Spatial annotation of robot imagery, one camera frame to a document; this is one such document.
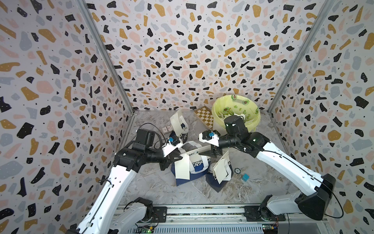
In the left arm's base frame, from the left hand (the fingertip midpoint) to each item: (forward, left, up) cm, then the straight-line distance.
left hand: (181, 156), depth 66 cm
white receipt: (-4, 0, -5) cm, 6 cm away
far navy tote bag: (+23, +1, -17) cm, 29 cm away
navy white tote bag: (+1, -8, -8) cm, 12 cm away
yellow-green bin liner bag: (+37, -33, -3) cm, 50 cm away
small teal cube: (-1, -36, -25) cm, 44 cm away
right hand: (+4, -9, +3) cm, 11 cm away
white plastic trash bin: (+21, -40, +2) cm, 45 cm away
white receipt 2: (-4, -19, -7) cm, 20 cm away
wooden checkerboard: (+49, -15, -24) cm, 56 cm away
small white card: (+35, +14, -24) cm, 44 cm away
